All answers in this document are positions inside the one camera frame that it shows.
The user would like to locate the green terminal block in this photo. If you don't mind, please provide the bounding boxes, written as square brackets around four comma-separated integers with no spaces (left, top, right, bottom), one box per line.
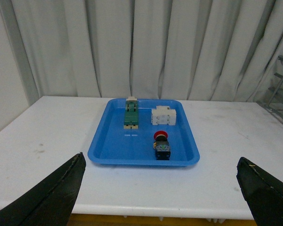
[124,97,139,129]

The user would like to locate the grey curtain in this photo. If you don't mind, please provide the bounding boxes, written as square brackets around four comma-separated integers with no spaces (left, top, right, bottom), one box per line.
[0,0,283,131]

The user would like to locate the red emergency stop button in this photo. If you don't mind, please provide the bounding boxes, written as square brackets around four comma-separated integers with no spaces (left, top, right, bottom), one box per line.
[153,130,171,161]

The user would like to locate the blue plastic tray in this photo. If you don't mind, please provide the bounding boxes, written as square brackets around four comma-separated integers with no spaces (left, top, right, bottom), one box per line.
[88,98,200,167]

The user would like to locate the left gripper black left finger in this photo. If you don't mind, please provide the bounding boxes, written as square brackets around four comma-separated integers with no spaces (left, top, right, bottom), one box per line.
[0,153,86,226]

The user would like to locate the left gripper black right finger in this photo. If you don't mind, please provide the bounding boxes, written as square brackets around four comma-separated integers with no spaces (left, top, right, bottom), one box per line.
[236,157,283,226]

